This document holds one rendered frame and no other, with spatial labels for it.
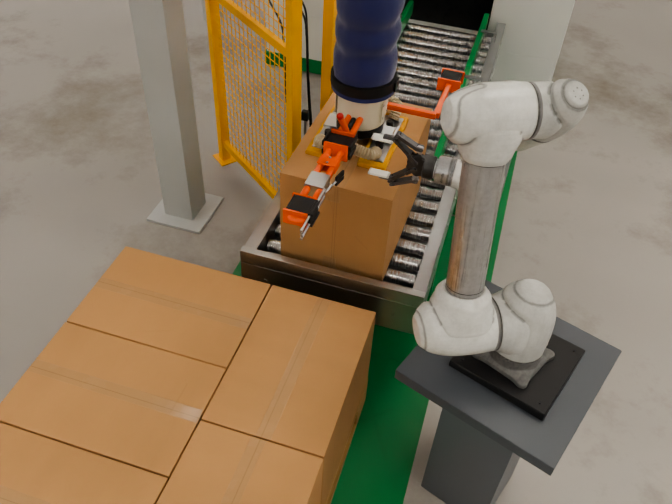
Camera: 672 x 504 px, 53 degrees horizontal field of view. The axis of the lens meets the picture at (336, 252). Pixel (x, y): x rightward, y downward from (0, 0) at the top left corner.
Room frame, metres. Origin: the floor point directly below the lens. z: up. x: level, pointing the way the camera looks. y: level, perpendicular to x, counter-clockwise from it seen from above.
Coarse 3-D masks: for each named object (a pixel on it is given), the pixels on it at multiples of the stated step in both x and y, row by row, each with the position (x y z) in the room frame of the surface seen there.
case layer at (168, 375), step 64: (128, 256) 1.78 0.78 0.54; (128, 320) 1.47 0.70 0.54; (192, 320) 1.49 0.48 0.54; (256, 320) 1.51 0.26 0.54; (320, 320) 1.52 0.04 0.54; (64, 384) 1.20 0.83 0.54; (128, 384) 1.21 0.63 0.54; (192, 384) 1.23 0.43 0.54; (256, 384) 1.24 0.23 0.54; (320, 384) 1.26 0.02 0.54; (0, 448) 0.97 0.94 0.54; (64, 448) 0.98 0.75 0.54; (128, 448) 0.99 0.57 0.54; (192, 448) 1.01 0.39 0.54; (256, 448) 1.02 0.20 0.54; (320, 448) 1.03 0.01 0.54
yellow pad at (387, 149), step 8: (384, 120) 2.15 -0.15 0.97; (392, 120) 2.11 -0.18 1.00; (400, 120) 2.15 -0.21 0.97; (400, 128) 2.11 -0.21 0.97; (368, 144) 1.99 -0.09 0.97; (376, 144) 1.96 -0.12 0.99; (384, 144) 1.99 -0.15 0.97; (392, 144) 2.00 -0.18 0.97; (384, 152) 1.94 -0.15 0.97; (392, 152) 1.96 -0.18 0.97; (360, 160) 1.89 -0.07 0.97; (368, 160) 1.90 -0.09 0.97; (376, 160) 1.89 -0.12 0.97; (384, 160) 1.90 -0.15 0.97; (376, 168) 1.87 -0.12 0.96; (384, 168) 1.86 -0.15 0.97
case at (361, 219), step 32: (416, 128) 2.14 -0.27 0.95; (288, 160) 1.89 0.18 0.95; (352, 160) 1.92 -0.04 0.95; (288, 192) 1.81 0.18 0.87; (352, 192) 1.75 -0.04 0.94; (384, 192) 1.75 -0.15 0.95; (416, 192) 2.22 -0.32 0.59; (288, 224) 1.81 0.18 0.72; (320, 224) 1.78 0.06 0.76; (352, 224) 1.75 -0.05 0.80; (384, 224) 1.72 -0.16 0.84; (288, 256) 1.81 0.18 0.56; (320, 256) 1.78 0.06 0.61; (352, 256) 1.75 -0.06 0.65; (384, 256) 1.71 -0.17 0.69
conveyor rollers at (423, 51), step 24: (408, 24) 3.88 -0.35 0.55; (408, 48) 3.59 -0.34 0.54; (432, 48) 3.59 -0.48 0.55; (456, 48) 3.61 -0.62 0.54; (480, 48) 3.66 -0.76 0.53; (408, 72) 3.31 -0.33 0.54; (432, 72) 3.31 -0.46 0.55; (480, 72) 3.39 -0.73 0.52; (408, 96) 3.05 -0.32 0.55; (432, 96) 3.09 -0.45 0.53; (432, 120) 2.84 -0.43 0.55; (432, 144) 2.64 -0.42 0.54; (456, 144) 2.70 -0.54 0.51; (432, 192) 2.28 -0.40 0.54; (408, 216) 2.12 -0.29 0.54; (432, 216) 2.11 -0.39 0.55; (408, 240) 1.96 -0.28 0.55; (408, 264) 1.84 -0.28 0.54
